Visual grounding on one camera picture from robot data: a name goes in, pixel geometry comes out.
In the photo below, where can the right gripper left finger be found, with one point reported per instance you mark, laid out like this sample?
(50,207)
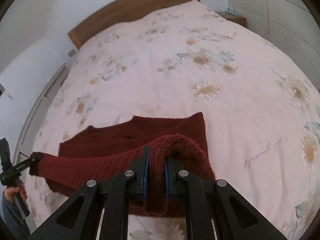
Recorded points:
(98,210)

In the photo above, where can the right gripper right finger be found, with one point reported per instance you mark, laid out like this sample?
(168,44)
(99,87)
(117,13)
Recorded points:
(215,210)

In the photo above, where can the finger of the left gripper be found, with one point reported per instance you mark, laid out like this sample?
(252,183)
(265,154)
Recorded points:
(35,158)

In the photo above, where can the grey left sleeve forearm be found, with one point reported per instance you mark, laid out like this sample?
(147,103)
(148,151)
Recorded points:
(13,220)

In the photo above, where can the person's left hand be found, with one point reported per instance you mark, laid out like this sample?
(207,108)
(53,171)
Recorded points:
(9,192)

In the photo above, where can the pink floral bed cover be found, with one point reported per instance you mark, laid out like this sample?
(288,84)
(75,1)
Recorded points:
(261,112)

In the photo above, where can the wooden headboard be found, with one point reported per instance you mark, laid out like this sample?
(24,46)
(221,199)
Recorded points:
(114,13)

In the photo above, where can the wooden nightstand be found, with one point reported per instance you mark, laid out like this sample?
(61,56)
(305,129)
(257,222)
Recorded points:
(241,20)

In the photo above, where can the white wardrobe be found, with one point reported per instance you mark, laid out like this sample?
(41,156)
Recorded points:
(287,24)

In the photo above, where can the wall socket plate left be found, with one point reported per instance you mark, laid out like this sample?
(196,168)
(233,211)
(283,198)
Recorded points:
(71,53)

